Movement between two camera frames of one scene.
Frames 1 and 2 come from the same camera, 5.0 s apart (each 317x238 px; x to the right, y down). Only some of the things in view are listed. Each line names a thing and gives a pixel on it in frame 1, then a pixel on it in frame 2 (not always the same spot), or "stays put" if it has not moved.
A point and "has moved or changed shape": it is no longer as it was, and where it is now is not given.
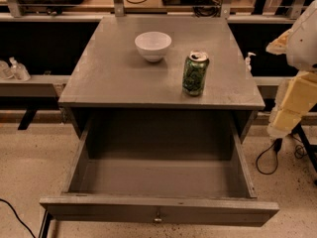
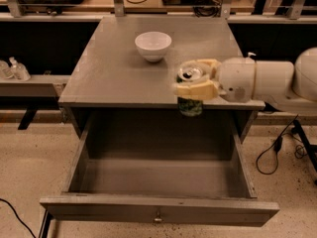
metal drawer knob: x=158 y=218 stays put
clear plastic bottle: x=19 y=70 stays put
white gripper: x=303 y=45 -> x=236 y=77
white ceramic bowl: x=153 y=46 stays put
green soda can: x=194 y=72 has moved or changed shape
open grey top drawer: x=162 y=167 stays put
